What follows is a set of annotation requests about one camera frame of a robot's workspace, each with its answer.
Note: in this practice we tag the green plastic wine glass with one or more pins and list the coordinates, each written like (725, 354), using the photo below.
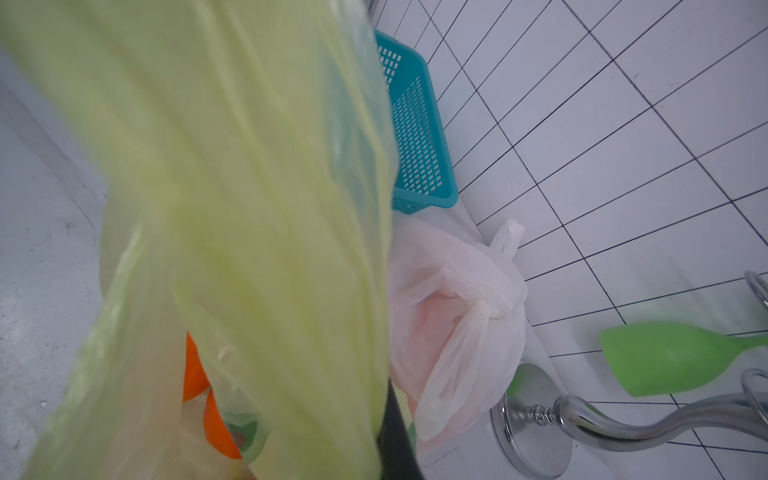
(663, 357)

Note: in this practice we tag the chrome glass holder stand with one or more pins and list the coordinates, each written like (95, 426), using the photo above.
(539, 424)

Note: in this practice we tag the teal plastic basket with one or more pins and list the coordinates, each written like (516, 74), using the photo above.
(425, 177)

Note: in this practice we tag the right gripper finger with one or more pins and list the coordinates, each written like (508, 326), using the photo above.
(398, 460)

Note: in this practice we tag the white printed plastic bag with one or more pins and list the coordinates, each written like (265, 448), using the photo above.
(457, 325)

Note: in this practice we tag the green plastic bag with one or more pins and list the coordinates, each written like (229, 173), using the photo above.
(251, 160)

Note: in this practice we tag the orange two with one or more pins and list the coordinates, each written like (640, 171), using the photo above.
(215, 430)

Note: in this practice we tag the orange one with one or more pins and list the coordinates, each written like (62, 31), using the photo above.
(195, 379)

